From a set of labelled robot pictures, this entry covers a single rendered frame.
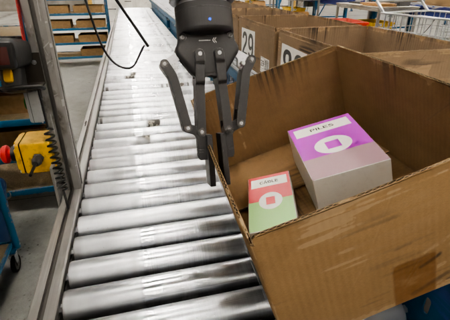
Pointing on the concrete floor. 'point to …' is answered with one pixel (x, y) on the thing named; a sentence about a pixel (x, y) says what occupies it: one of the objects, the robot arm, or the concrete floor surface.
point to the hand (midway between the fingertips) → (215, 158)
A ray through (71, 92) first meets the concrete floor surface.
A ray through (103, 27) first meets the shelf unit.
